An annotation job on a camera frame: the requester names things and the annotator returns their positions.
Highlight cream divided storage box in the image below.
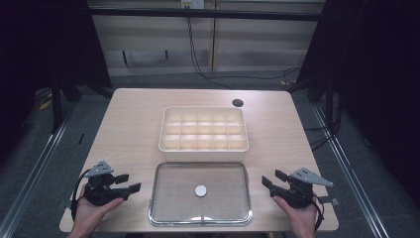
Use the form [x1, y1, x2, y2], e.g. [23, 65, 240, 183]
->
[157, 105, 251, 163]

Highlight black metal stand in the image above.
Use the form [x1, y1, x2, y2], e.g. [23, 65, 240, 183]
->
[50, 73, 64, 135]

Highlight person's right hand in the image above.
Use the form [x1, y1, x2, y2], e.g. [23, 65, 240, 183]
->
[271, 195, 320, 236]

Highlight white wall socket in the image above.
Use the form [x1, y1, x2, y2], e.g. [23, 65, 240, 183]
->
[179, 0, 206, 10]

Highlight grey tape strip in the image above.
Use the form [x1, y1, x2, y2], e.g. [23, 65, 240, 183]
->
[317, 195, 340, 206]
[56, 198, 73, 210]

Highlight metal floor rail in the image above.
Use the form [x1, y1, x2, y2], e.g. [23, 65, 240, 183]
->
[310, 102, 392, 238]
[0, 98, 77, 238]

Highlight black horizontal bar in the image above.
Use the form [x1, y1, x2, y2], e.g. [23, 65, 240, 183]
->
[88, 7, 327, 22]

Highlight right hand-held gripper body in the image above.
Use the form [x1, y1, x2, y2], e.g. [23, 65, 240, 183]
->
[270, 168, 335, 209]

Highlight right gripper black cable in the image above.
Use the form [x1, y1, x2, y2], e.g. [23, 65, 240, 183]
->
[311, 193, 326, 232]

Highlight person's left hand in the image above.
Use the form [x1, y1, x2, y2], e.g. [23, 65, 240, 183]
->
[71, 196, 125, 236]

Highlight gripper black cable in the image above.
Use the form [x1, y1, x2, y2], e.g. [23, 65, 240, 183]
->
[69, 169, 92, 222]
[311, 193, 326, 232]

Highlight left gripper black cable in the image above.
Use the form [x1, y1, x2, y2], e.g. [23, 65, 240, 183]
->
[69, 169, 92, 222]

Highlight long black wall cable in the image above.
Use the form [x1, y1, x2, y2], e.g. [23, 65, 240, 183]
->
[185, 8, 236, 91]

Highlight black curtain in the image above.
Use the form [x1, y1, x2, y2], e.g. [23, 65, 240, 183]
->
[295, 0, 420, 212]
[0, 0, 113, 163]

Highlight clear lid with white knob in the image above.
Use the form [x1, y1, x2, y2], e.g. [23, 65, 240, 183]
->
[147, 161, 254, 228]

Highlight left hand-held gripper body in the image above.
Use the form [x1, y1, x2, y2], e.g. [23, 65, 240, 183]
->
[78, 161, 131, 207]

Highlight black floor cable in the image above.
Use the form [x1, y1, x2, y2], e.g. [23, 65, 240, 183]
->
[206, 66, 302, 81]

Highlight bundle of black floor cables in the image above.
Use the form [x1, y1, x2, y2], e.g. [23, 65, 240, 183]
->
[302, 95, 345, 153]

